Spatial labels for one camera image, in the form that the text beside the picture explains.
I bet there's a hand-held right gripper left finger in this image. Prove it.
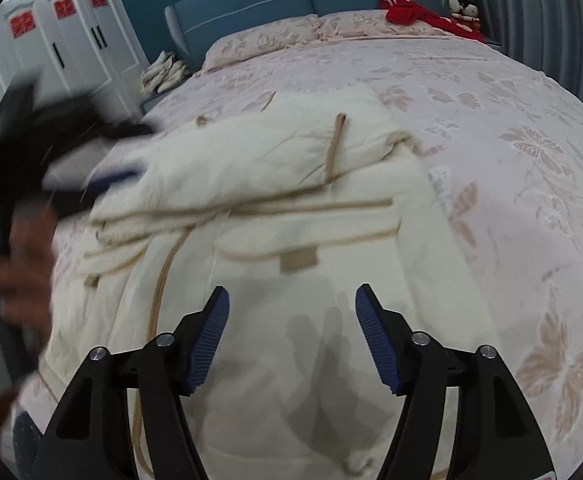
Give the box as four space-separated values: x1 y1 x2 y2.
30 285 231 480

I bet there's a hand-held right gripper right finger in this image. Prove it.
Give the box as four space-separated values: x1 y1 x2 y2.
355 283 556 480

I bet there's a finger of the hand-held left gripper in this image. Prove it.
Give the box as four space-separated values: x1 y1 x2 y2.
98 117 157 141
84 167 142 196

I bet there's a cream padded coat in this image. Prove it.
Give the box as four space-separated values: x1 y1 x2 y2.
0 87 509 478

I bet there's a person's left hand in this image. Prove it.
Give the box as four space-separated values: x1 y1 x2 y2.
0 205 59 336

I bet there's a folded patterned cloth pile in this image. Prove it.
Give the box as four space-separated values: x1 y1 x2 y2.
140 51 192 95

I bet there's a white wardrobe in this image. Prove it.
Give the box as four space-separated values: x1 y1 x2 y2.
0 0 151 146

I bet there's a floral pink pillow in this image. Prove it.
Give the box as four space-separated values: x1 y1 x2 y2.
315 10 452 42
202 14 322 72

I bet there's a floral pink bedspread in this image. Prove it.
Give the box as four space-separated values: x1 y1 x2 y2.
46 35 583 476

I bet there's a red garment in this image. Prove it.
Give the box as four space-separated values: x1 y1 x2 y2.
377 0 487 44

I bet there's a stuffed doll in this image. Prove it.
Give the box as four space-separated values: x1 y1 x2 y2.
445 0 482 31

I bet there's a grey curtain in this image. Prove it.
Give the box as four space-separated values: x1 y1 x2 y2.
466 0 583 128

